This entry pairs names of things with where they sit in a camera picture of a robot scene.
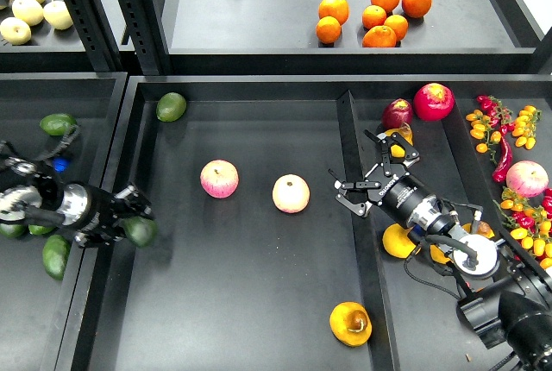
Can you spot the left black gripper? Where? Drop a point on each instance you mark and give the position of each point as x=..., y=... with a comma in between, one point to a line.
x=95, y=214

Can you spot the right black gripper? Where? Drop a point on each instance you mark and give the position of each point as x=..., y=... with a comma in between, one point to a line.
x=400, y=195

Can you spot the dark green avocado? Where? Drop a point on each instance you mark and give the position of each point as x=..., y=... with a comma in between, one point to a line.
x=140, y=231

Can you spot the yellow pear with stem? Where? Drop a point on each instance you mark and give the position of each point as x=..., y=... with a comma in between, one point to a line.
x=350, y=323

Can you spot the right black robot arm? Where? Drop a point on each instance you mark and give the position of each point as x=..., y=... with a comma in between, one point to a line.
x=502, y=297

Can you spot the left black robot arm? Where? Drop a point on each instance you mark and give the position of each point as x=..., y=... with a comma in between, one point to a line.
x=33, y=193

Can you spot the yellow pear near red apple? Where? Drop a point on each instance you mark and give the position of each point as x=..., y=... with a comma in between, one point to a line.
x=406, y=132

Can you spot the yellow pear left of wrist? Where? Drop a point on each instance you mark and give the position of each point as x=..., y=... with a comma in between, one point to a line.
x=396, y=241

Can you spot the yellow pear of wrist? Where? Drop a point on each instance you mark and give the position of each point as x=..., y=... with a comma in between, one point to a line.
x=396, y=241
x=484, y=229

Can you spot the bright green avocado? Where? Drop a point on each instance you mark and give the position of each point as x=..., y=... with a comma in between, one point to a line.
x=38, y=230

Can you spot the dark avocado left edge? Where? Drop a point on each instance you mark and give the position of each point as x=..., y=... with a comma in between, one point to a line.
x=12, y=230

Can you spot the yellow pear under wrist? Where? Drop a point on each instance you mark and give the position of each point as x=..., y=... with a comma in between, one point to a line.
x=437, y=255

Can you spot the green avocado upper left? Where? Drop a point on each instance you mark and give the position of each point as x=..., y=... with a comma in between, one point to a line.
x=57, y=124

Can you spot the yellow pear right of wrist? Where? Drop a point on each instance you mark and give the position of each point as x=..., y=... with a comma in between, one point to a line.
x=484, y=229

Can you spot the green avocado in tray corner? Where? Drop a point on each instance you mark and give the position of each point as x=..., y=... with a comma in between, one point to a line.
x=171, y=107

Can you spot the pale yellow pear front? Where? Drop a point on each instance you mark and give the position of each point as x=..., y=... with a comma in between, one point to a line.
x=15, y=31

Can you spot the pale yellow pear right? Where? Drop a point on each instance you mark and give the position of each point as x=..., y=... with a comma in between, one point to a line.
x=57, y=15

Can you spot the pale yellow pear middle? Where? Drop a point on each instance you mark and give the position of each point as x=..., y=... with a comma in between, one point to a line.
x=29, y=11

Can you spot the dark red apple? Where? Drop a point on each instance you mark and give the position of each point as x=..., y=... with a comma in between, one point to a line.
x=397, y=113

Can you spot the pale pink apple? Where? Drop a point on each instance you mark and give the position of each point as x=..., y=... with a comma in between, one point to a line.
x=291, y=193

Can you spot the bright red apple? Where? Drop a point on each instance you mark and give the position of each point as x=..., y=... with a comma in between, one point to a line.
x=433, y=102

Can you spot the pink red apple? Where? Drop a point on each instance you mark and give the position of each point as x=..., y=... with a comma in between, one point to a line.
x=219, y=178

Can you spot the orange cherry tomato bunch left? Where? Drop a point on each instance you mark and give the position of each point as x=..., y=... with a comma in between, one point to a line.
x=485, y=130

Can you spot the red chili pepper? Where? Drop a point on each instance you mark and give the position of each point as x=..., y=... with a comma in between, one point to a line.
x=504, y=163

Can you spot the red cherry tomato bunch top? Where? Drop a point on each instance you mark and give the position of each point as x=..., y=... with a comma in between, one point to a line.
x=495, y=115

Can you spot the orange fruit front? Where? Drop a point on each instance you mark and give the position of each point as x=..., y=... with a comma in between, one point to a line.
x=379, y=36

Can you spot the pink apple right side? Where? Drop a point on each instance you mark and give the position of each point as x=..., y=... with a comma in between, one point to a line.
x=527, y=178

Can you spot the orange fruit middle right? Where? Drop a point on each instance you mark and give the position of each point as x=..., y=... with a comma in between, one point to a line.
x=399, y=25

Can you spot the orange fruit lower left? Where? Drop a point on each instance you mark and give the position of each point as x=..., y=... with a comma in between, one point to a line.
x=328, y=30

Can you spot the orange fruit centre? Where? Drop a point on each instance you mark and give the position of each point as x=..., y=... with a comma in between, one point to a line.
x=372, y=16

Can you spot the yellow cherry tomato bunch right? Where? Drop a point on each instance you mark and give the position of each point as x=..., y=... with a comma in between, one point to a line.
x=525, y=127

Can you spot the mixed cherry tomato bunch lower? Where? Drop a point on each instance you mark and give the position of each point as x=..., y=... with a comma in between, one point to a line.
x=529, y=224

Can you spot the orange fruit far left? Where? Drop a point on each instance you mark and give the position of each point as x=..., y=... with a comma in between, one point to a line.
x=339, y=9

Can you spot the orange fruit top right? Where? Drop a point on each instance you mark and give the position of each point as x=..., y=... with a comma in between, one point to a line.
x=416, y=8

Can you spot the black metal divider bar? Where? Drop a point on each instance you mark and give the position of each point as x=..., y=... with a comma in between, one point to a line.
x=382, y=343

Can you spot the black shelf upright post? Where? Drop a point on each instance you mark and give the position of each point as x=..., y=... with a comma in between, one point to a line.
x=143, y=21

